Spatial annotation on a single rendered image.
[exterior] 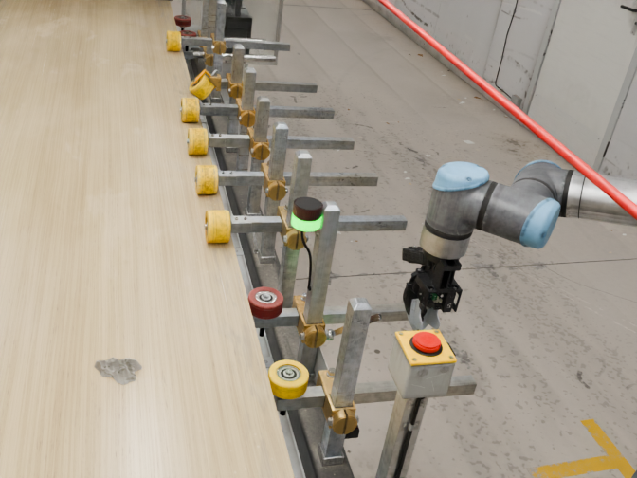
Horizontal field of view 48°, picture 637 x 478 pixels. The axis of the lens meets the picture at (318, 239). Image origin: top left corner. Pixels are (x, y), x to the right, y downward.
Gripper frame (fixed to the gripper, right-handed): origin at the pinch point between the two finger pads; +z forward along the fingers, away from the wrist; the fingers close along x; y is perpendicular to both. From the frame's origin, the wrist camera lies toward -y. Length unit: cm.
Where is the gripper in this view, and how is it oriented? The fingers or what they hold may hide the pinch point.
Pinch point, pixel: (416, 324)
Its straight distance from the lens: 150.3
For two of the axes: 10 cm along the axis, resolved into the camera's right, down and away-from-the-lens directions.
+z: -1.3, 8.5, 5.1
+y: 2.6, 5.3, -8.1
